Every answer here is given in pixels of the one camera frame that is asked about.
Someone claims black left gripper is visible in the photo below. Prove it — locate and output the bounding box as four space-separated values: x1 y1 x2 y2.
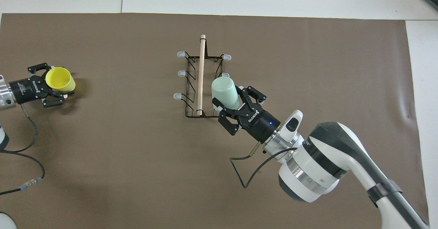
8 63 75 108

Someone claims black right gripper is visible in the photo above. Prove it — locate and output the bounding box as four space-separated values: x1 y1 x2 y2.
212 85 281 144

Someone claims yellow plastic cup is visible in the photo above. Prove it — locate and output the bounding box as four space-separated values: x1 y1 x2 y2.
46 67 76 93

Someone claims green plastic cup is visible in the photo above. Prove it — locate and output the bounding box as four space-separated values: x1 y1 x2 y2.
211 77 242 110

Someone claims brown paper table mat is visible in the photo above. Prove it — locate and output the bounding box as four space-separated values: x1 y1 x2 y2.
0 13 430 229

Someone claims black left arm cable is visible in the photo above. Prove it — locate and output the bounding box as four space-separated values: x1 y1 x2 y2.
0 104 46 195

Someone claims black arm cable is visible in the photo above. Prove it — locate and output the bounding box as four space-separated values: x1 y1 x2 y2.
0 104 46 195
229 143 299 189

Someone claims black wire cup rack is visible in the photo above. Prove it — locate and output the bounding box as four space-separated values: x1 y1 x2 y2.
173 35 232 118

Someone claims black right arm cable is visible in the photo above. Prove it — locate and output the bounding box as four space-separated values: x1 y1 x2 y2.
229 143 299 189

